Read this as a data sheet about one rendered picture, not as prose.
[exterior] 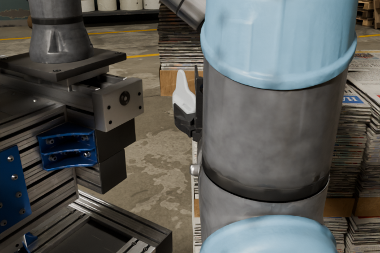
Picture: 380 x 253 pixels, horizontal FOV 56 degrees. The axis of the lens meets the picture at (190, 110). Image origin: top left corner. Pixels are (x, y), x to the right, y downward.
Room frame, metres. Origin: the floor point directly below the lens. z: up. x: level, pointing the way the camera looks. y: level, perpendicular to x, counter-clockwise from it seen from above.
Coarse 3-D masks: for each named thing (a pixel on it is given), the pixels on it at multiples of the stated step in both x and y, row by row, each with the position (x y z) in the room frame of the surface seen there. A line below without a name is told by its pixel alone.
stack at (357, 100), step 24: (360, 72) 0.69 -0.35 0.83; (360, 96) 0.56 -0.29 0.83; (360, 120) 0.52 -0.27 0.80; (192, 144) 0.70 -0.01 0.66; (336, 144) 0.52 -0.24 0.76; (360, 144) 0.52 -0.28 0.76; (336, 168) 0.52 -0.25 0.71; (360, 168) 0.54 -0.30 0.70; (192, 192) 0.70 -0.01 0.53; (336, 192) 0.52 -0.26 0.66; (360, 192) 0.53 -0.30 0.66; (192, 216) 0.70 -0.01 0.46; (360, 216) 0.53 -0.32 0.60; (336, 240) 0.52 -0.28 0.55; (360, 240) 0.52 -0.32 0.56
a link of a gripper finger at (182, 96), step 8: (184, 72) 0.43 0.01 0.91; (176, 80) 0.45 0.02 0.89; (184, 80) 0.43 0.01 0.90; (176, 88) 0.45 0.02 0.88; (184, 88) 0.42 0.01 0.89; (176, 96) 0.45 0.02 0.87; (184, 96) 0.42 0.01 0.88; (192, 96) 0.40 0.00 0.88; (184, 104) 0.42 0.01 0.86; (192, 104) 0.40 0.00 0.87; (192, 112) 0.40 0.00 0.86
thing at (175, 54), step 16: (160, 16) 0.53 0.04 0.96; (176, 16) 0.53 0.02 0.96; (160, 32) 0.53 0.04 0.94; (176, 32) 0.53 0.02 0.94; (192, 32) 0.53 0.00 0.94; (160, 48) 0.53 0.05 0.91; (176, 48) 0.53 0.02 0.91; (192, 48) 0.53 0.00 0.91; (176, 64) 0.53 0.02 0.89; (192, 64) 0.53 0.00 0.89
